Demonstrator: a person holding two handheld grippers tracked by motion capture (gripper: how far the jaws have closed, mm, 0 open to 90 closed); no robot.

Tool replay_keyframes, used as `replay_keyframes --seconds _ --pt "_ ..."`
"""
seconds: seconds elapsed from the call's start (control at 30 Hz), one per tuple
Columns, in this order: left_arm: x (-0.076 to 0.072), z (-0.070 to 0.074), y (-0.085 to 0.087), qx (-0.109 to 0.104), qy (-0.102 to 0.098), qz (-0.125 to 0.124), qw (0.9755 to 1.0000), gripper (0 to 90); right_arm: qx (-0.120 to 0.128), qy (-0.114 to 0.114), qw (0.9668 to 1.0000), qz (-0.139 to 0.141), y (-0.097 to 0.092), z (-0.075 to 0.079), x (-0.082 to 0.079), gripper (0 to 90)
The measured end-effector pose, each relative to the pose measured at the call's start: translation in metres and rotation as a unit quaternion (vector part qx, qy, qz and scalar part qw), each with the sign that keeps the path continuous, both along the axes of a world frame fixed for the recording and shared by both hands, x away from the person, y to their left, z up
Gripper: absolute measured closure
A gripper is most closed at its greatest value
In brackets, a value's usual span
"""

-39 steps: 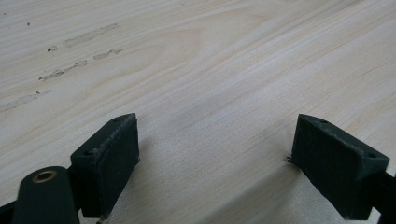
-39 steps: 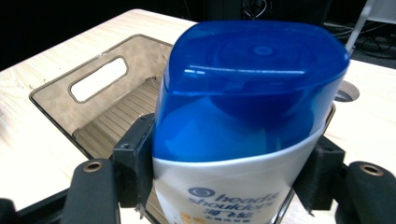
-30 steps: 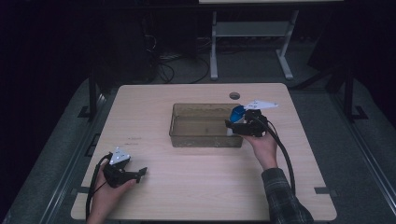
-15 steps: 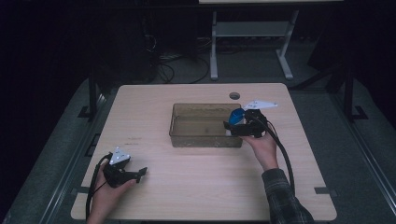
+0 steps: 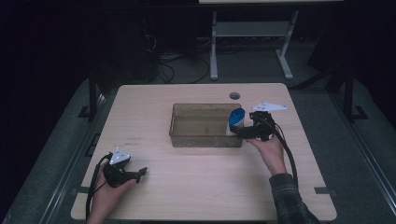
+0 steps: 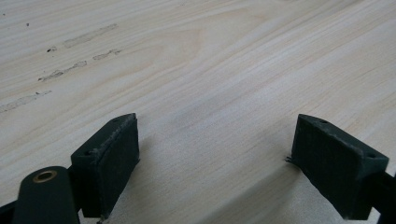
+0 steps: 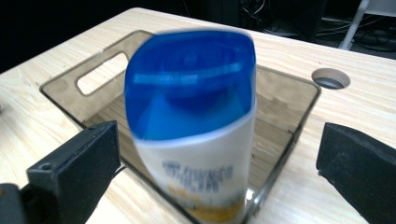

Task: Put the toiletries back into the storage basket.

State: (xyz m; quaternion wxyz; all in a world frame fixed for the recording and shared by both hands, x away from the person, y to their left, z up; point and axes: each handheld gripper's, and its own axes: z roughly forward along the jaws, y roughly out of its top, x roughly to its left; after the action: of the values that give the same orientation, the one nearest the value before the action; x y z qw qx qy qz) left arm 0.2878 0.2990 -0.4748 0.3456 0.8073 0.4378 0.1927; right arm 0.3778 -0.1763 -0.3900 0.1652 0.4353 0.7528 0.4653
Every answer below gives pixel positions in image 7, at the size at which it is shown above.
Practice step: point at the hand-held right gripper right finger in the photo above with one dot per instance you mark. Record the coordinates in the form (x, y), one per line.
(361, 168)

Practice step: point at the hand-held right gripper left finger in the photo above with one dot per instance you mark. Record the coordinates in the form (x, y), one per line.
(77, 168)

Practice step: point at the white metal stand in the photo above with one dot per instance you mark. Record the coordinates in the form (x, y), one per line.
(352, 30)

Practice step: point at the white bottle with blue cap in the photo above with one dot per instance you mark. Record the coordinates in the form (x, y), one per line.
(193, 102)

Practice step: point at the smoky clear plastic bin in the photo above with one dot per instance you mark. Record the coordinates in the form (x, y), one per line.
(62, 90)

